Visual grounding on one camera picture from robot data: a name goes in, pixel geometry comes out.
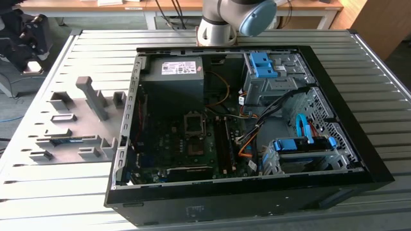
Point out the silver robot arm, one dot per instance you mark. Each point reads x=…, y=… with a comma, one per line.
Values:
x=215, y=31

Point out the CPU socket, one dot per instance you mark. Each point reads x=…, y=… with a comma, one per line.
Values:
x=195, y=149

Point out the wooden desk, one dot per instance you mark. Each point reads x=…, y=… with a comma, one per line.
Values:
x=80, y=6

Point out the white box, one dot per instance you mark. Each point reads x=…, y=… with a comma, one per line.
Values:
x=108, y=2

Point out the grey parts rack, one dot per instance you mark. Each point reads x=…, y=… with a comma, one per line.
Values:
x=86, y=125

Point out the RAM stick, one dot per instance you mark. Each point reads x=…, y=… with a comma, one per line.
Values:
x=70, y=140

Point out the grey power supply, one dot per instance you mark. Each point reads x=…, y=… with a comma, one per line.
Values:
x=153, y=77

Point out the green motherboard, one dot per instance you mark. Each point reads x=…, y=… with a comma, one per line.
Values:
x=167, y=149

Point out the black graphics card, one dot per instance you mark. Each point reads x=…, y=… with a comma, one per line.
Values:
x=189, y=174

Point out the grey drive cage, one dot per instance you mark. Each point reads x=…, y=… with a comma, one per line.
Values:
x=279, y=86

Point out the black PC case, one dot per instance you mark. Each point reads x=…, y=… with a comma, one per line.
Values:
x=224, y=204

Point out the blue disk carrier with disk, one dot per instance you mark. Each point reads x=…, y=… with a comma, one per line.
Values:
x=285, y=144

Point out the grey disk bay cage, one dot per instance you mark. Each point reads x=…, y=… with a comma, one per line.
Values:
x=333, y=163

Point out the wooden cabinet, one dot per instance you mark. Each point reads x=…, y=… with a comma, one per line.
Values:
x=381, y=24

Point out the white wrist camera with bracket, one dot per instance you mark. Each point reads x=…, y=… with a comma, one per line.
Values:
x=40, y=36

